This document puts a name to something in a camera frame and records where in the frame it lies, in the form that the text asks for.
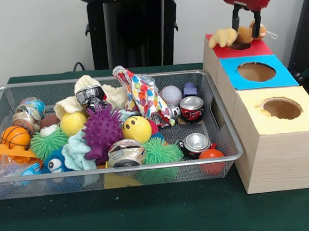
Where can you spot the purple toy block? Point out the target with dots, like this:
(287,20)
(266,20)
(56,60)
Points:
(189,89)

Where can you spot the red ball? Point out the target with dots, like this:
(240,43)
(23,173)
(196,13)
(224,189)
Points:
(211,156)

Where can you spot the brown plush toy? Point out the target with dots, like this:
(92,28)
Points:
(245,34)

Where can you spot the white baseball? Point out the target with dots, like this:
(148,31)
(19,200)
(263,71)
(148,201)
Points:
(170,94)

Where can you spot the wooden box with three holes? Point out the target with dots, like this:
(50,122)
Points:
(281,159)

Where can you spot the crushed red can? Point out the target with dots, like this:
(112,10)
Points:
(192,108)

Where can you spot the silver mesh bin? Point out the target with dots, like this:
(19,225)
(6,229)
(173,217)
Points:
(230,141)

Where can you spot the black chair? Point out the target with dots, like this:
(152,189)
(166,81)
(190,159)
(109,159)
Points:
(308,28)

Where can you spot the orange basketball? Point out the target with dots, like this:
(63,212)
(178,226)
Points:
(15,137)

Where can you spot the white cloth with coloured dots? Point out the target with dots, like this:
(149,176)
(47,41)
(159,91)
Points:
(145,95)

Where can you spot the yellow plush duck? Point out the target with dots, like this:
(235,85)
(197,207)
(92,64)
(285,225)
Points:
(223,36)

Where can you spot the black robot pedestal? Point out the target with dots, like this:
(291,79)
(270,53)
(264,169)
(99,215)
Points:
(137,28)

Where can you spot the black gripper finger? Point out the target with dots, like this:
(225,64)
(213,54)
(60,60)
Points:
(257,24)
(235,20)

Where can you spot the crushed black can silver lid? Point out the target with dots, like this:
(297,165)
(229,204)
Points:
(196,143)

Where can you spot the yellow smiley ball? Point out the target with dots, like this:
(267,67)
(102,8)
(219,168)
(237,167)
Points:
(136,129)

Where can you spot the purple spiky rubber toy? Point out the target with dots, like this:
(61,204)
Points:
(102,129)

